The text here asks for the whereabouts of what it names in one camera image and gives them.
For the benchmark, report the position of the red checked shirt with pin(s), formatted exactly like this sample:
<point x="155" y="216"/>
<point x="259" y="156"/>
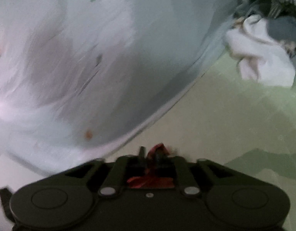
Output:
<point x="143" y="181"/>

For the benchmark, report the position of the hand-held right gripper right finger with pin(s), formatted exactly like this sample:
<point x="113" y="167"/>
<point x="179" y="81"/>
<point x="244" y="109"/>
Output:
<point x="167" y="160"/>

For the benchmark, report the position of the blue denim jeans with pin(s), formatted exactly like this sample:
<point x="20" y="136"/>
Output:
<point x="285" y="28"/>

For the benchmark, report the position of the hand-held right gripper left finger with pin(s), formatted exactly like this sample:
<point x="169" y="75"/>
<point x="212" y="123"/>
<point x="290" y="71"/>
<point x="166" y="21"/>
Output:
<point x="128" y="161"/>

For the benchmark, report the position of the white garment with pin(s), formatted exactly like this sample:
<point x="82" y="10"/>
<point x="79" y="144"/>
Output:
<point x="258" y="57"/>

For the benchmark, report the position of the pale carrot print curtain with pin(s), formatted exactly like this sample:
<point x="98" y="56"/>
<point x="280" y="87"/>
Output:
<point x="114" y="53"/>

